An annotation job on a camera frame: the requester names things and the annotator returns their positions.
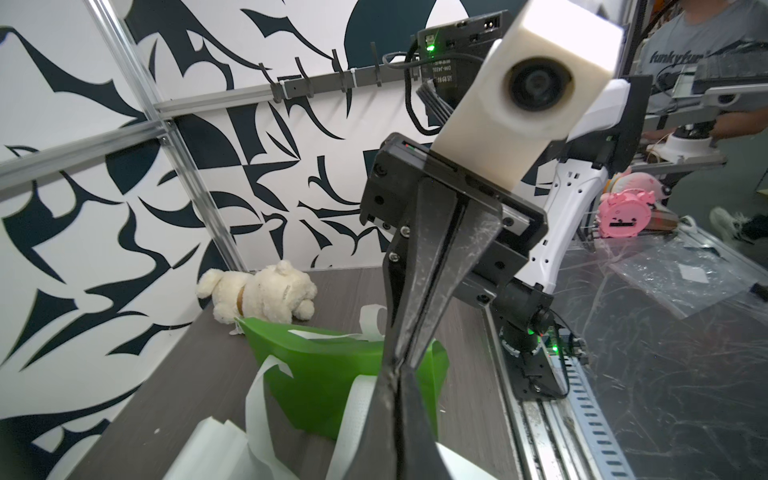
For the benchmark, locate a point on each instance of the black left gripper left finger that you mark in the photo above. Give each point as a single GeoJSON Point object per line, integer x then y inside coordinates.
{"type": "Point", "coordinates": [376, 455]}

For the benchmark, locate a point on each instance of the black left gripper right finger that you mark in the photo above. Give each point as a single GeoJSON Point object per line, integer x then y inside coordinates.
{"type": "Point", "coordinates": [418, 455]}

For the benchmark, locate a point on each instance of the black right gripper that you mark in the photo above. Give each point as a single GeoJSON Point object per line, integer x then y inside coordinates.
{"type": "Point", "coordinates": [444, 204]}

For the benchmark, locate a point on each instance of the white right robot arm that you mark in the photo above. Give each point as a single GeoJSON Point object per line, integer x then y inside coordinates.
{"type": "Point", "coordinates": [531, 350]}

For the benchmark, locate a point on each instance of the green gift bag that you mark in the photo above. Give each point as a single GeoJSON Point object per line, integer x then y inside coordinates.
{"type": "Point", "coordinates": [319, 367]}

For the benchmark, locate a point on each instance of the white plush dog toy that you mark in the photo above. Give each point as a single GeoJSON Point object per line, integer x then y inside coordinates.
{"type": "Point", "coordinates": [277, 293]}

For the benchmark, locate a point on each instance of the pink alarm clock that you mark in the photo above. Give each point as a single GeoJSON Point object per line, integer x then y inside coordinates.
{"type": "Point", "coordinates": [624, 214]}

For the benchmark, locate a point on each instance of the person in grey shirt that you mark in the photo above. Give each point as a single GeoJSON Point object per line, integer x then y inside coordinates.
{"type": "Point", "coordinates": [700, 30]}

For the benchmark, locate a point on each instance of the black wall hook rail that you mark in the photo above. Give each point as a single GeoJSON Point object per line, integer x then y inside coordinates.
{"type": "Point", "coordinates": [339, 80]}

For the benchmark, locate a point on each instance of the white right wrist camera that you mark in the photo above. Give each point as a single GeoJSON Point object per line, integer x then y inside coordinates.
{"type": "Point", "coordinates": [550, 67]}

